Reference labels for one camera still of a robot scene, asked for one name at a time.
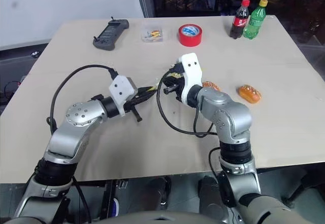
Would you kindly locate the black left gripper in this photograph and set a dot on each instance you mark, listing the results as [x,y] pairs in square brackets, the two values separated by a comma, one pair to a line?
[134,101]

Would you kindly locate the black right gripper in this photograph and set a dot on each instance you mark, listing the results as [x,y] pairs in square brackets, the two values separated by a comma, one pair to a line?
[176,81]

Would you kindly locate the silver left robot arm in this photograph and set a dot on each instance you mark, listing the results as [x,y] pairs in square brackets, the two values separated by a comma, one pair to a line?
[67,137]

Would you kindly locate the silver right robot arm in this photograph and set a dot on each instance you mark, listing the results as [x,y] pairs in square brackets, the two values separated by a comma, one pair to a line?
[228,117]

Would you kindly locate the orange bread snack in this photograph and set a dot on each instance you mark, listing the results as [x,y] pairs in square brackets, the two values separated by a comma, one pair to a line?
[212,84]
[250,94]

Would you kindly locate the red tape roll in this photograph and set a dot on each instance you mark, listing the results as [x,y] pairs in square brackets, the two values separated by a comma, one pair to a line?
[190,36]

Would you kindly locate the clear box of small parts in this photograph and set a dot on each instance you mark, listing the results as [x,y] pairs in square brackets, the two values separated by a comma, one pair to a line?
[152,34]

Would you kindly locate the dark grey handheld controller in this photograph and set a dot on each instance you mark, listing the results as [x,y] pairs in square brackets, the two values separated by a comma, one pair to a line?
[110,34]

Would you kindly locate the cola bottle red cap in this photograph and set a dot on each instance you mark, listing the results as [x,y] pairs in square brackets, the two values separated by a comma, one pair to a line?
[239,20]

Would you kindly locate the dark rounded shape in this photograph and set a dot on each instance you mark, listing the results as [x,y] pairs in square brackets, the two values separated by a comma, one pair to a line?
[158,191]

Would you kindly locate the green soda bottle yellow cap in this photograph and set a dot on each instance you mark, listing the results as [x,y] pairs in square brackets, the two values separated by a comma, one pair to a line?
[254,20]

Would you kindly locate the black table leg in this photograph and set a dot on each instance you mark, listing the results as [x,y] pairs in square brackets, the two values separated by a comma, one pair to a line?
[108,196]

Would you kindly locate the silver robot torso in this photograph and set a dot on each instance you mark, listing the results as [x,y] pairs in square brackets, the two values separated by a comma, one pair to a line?
[162,217]

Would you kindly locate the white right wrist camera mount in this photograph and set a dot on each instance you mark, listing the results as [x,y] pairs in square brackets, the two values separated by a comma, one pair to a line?
[191,72]

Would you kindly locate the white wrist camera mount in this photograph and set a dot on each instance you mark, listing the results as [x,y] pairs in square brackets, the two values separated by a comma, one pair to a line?
[191,72]
[121,89]

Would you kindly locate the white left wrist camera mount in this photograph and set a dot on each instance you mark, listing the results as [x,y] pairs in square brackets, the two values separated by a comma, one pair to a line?
[121,89]

